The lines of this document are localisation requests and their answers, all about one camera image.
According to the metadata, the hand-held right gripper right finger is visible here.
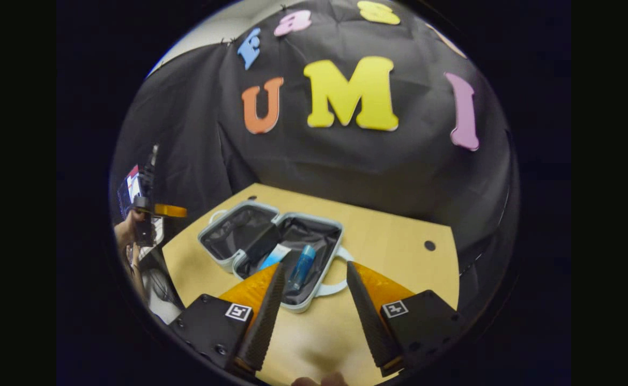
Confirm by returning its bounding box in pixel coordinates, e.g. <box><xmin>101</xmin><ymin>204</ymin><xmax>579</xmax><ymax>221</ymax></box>
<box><xmin>346</xmin><ymin>261</ymin><xmax>468</xmax><ymax>377</ymax></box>

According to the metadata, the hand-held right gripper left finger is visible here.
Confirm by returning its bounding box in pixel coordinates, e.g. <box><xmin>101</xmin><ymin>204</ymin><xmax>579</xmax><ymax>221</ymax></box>
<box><xmin>168</xmin><ymin>262</ymin><xmax>287</xmax><ymax>376</ymax></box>

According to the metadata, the blue translucent bottle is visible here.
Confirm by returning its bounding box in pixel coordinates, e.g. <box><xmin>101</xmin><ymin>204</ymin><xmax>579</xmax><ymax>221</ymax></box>
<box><xmin>287</xmin><ymin>245</ymin><xmax>317</xmax><ymax>291</ymax></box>

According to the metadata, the small pale blue suitcase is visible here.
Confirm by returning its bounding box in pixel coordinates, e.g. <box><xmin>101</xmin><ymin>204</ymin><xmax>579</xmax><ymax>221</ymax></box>
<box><xmin>197</xmin><ymin>200</ymin><xmax>355</xmax><ymax>314</ymax></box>

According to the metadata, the computer monitor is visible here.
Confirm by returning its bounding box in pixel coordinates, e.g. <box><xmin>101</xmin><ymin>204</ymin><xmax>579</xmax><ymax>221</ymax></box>
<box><xmin>117</xmin><ymin>165</ymin><xmax>144</xmax><ymax>219</ymax></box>

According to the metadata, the black backdrop cloth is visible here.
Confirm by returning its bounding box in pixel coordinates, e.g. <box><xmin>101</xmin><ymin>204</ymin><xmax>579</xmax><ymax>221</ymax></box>
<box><xmin>111</xmin><ymin>0</ymin><xmax>519</xmax><ymax>301</ymax></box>

